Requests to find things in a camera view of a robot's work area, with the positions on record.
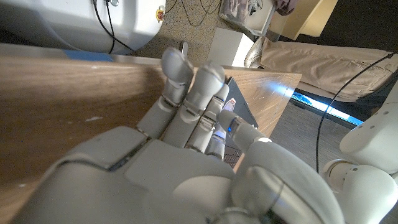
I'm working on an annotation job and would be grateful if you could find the white box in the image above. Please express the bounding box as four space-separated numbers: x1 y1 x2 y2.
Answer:
207 27 255 68

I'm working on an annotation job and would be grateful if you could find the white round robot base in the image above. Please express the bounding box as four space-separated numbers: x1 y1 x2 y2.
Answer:
0 0 167 55

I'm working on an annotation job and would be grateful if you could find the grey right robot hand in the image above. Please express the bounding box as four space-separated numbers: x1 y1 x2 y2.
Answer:
12 46 346 224

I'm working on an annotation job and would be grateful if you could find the white shoe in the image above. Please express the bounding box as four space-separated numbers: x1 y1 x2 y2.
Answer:
244 36 265 68

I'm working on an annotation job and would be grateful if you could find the thin black base cable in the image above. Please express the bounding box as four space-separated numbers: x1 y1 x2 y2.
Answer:
92 0 136 54

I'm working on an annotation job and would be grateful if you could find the dark laptop with stickers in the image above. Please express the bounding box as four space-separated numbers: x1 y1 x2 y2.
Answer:
222 77 259 169

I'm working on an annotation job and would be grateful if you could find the bystander person hand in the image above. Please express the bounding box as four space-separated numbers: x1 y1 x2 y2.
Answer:
273 0 299 16

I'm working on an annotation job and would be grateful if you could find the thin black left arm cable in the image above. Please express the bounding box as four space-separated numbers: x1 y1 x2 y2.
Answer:
315 52 398 174

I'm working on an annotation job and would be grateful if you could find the cream board furniture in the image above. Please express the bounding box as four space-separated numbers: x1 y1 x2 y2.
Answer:
269 0 339 41

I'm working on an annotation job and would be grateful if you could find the beige trouser leg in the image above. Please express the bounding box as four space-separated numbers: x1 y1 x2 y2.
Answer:
260 39 398 102

